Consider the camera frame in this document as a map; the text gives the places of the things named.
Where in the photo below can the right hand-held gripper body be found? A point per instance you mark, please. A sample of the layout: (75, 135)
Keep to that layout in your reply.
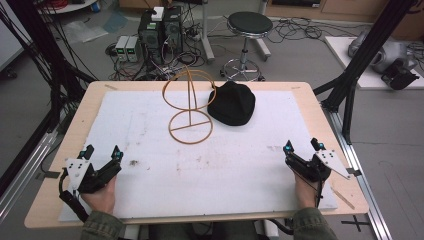
(316, 165)

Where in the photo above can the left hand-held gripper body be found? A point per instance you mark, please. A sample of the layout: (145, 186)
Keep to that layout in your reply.
(87, 175)

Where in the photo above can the black knit hat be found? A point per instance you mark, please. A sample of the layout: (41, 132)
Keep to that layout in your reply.
(232, 104)

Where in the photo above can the wooden hat stand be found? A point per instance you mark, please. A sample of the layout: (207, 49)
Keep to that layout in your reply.
(190, 108)

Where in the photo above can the person's left hand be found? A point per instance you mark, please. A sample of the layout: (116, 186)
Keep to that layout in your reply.
(100, 198)

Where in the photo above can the person's right hand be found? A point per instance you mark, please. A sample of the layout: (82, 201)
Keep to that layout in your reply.
(305, 193)

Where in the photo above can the white foam mat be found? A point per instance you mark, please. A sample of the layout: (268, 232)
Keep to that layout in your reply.
(200, 160)

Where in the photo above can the white platform board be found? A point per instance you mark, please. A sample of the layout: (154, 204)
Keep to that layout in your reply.
(370, 63)

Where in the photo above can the grey power supply unit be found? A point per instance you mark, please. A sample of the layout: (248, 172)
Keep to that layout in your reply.
(132, 49)
(121, 48)

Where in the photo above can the black round stool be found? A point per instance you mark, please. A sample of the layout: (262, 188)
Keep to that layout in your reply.
(248, 46)

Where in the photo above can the grey robot machine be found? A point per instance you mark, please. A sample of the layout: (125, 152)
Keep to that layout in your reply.
(388, 58)

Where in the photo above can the black computer tower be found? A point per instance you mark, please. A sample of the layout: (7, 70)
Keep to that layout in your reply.
(150, 36)
(173, 31)

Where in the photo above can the clear plastic sheet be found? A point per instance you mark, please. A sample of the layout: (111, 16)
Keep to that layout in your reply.
(88, 30)

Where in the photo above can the grey table leg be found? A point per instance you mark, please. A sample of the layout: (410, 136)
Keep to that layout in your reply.
(206, 33)

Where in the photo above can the white box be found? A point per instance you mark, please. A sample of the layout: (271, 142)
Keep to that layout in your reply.
(157, 14)

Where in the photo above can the aluminium rail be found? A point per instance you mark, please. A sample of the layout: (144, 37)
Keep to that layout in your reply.
(26, 173)
(361, 173)

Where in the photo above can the black metal frame post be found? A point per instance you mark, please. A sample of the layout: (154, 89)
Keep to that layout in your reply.
(360, 63)
(46, 50)

